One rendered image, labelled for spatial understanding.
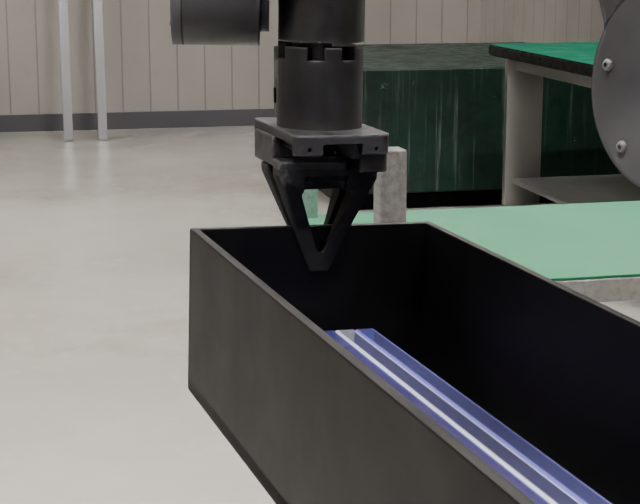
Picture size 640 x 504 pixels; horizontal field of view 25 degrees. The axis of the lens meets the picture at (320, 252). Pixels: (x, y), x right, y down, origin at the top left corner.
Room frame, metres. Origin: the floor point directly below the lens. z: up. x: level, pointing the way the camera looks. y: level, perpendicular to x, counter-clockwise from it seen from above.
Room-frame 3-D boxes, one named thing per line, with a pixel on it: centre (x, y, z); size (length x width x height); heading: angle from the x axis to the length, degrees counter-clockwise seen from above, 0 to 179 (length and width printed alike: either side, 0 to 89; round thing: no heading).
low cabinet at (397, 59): (8.22, -0.69, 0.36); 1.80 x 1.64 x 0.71; 12
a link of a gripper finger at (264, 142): (0.98, 0.00, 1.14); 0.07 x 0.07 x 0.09; 18
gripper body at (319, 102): (0.97, 0.00, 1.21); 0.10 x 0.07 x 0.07; 18
